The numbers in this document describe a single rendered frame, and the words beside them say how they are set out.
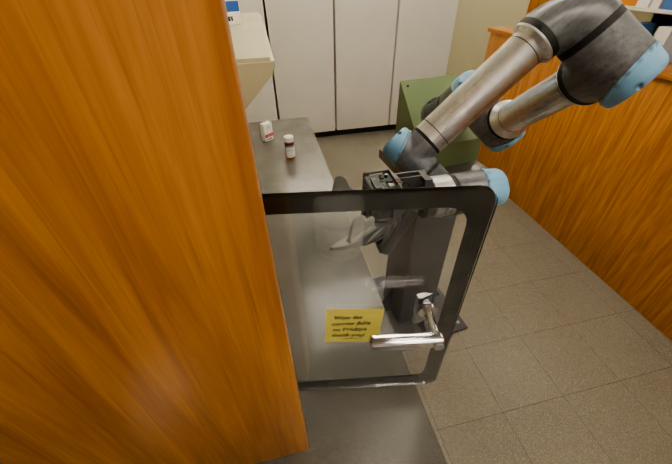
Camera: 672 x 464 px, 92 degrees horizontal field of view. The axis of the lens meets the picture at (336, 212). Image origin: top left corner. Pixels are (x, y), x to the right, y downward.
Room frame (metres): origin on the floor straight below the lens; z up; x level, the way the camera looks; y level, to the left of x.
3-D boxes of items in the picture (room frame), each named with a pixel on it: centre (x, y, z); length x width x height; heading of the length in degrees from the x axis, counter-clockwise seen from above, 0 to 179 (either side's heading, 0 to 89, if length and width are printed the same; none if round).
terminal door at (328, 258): (0.26, -0.01, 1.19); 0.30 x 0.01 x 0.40; 92
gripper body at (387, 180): (0.48, -0.11, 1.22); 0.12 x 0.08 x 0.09; 101
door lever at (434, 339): (0.23, -0.08, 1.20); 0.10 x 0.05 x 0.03; 92
